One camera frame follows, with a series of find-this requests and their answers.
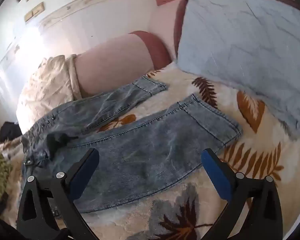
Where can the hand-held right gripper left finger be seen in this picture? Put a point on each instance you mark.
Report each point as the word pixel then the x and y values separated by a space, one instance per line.
pixel 83 174

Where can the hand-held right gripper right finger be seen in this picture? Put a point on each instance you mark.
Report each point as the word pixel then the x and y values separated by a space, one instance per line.
pixel 216 173

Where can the blue denim pants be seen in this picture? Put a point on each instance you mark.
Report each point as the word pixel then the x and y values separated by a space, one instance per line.
pixel 130 145

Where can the leaf print fleece blanket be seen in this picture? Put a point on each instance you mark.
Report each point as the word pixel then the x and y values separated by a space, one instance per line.
pixel 180 205

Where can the dark cloth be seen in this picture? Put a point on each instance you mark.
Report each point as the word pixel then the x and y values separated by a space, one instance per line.
pixel 8 131

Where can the cream floral pillow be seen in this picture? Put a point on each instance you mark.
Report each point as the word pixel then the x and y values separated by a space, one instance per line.
pixel 46 90

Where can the pink padded headboard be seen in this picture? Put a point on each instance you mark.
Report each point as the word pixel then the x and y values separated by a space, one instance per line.
pixel 130 55

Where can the light blue quilt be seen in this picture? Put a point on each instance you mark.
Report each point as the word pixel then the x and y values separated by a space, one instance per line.
pixel 242 45

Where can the wooden wall switch plate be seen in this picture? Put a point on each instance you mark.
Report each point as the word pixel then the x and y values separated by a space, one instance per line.
pixel 35 12

